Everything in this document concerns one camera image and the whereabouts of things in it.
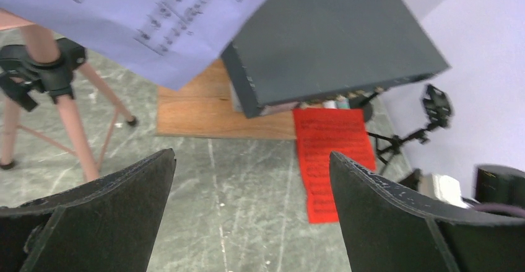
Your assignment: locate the red sheet music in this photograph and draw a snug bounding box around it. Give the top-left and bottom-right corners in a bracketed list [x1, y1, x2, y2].
[293, 108, 376, 224]

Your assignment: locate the wooden board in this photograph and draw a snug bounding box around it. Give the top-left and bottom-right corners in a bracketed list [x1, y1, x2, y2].
[157, 59, 295, 140]

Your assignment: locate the lavender sheet music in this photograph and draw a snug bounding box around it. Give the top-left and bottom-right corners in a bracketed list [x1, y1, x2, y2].
[1, 0, 267, 90]

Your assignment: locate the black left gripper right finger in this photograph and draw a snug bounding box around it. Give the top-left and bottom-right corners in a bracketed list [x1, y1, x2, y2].
[329, 152, 524, 272]

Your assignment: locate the dark rack-mount audio unit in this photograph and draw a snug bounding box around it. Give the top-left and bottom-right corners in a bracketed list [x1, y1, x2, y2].
[222, 0, 449, 118]

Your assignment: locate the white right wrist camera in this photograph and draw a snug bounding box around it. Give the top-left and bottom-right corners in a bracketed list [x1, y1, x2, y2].
[417, 174, 470, 208]

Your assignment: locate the pink music stand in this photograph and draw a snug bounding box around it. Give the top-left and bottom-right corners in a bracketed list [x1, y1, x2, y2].
[1, 11, 137, 182]

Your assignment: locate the black tripod mic stand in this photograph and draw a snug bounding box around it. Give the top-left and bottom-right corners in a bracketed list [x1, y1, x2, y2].
[367, 84, 454, 176]

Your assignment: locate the white microphone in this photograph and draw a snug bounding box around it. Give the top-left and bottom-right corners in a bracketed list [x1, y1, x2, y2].
[322, 100, 337, 109]

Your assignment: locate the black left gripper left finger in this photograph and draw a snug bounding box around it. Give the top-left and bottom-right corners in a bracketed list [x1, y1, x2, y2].
[1, 149, 176, 271]

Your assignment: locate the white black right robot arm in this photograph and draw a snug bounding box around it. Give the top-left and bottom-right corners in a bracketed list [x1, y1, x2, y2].
[471, 164, 524, 218]

